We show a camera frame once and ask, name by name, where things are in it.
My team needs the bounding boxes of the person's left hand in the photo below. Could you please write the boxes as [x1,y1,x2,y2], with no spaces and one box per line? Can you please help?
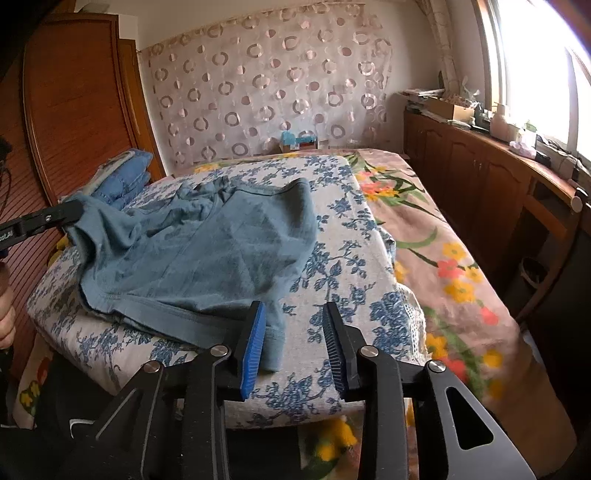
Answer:
[0,262,16,350]

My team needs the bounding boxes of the yellow plush toy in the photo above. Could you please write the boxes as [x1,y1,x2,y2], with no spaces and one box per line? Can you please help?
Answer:
[47,235,70,267]

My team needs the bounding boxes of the folded grey garment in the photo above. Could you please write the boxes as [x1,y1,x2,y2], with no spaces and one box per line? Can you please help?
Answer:
[58,149,134,203]

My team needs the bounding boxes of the folded blue jeans stack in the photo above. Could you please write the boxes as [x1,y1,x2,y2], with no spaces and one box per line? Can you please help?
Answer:
[90,149,153,210]

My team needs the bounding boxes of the pink floral bed cover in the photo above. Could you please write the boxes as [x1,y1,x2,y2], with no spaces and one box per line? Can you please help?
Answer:
[174,147,578,480]

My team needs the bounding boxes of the blue floral white bedspread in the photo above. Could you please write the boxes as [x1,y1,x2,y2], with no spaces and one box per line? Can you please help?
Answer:
[27,154,427,428]

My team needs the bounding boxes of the brown wooden wardrobe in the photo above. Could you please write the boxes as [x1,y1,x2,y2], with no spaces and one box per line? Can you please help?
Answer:
[0,0,167,384]

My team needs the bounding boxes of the circle patterned sheer curtain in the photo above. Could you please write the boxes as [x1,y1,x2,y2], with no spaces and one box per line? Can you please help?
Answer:
[139,2,392,173]

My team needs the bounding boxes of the wooden sideboard cabinet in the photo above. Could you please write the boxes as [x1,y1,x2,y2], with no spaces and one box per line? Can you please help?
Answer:
[404,110,590,322]

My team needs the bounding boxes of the cardboard box with blue items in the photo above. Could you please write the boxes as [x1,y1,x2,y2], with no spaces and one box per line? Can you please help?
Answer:
[280,131,318,153]

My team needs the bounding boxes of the cardboard box on sideboard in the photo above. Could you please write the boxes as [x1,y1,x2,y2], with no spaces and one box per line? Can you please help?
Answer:
[425,98,475,123]

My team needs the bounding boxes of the white jug on sideboard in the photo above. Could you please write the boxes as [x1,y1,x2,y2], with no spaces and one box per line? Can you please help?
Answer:
[490,103,509,142]

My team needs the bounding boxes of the side window curtain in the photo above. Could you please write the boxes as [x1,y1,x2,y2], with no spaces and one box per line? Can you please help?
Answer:
[416,0,461,95]

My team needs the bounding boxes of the window with white frame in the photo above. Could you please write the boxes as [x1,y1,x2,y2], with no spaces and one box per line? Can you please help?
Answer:
[483,0,590,161]

